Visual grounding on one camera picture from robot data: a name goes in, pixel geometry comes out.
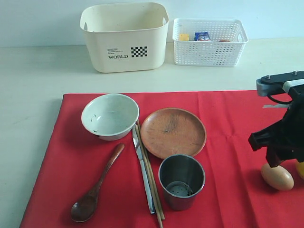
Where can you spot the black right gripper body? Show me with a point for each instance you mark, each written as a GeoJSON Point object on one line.
{"type": "Point", "coordinates": [289, 132]}

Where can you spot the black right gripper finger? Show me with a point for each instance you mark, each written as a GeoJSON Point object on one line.
{"type": "Point", "coordinates": [262, 138]}
{"type": "Point", "coordinates": [273, 157]}

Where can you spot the brown egg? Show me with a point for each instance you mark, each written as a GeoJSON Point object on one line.
{"type": "Point", "coordinates": [277, 177]}

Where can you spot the fried chicken nugget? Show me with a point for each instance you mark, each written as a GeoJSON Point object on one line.
{"type": "Point", "coordinates": [224, 40]}

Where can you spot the blue white milk carton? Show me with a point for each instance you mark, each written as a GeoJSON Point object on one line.
{"type": "Point", "coordinates": [202, 36]}

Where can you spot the yellow cheese wedge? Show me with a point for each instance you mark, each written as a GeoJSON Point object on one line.
{"type": "Point", "coordinates": [184, 37]}

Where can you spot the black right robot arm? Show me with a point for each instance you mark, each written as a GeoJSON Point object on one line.
{"type": "Point", "coordinates": [284, 140]}

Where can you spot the yellow green lemon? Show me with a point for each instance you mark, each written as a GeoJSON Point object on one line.
{"type": "Point", "coordinates": [300, 169]}

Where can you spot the stainless steel cup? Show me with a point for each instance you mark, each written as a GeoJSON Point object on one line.
{"type": "Point", "coordinates": [181, 177]}

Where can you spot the white perforated plastic basket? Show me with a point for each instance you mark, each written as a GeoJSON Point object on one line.
{"type": "Point", "coordinates": [210, 53]}

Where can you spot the brown wooden plate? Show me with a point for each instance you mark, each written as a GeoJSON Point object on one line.
{"type": "Point", "coordinates": [170, 131]}

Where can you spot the wooden chopstick right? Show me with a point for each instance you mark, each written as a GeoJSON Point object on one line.
{"type": "Point", "coordinates": [154, 183]}

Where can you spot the wooden chopstick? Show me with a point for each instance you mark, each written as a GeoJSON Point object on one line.
{"type": "Point", "coordinates": [150, 180]}
{"type": "Point", "coordinates": [154, 183]}

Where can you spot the wooden chopstick left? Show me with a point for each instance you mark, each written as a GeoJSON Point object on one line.
{"type": "Point", "coordinates": [150, 180]}

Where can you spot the silver table knife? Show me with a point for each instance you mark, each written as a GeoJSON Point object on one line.
{"type": "Point", "coordinates": [143, 170]}

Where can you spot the pale green ceramic bowl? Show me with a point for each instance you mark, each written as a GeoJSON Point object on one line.
{"type": "Point", "coordinates": [111, 116]}

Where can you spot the cream plastic bin WORLD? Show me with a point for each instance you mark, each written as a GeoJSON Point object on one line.
{"type": "Point", "coordinates": [124, 37]}

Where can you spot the dark wooden spoon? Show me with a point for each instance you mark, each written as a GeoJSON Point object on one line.
{"type": "Point", "coordinates": [85, 207]}

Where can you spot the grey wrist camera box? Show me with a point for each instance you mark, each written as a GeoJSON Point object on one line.
{"type": "Point", "coordinates": [291, 83]}

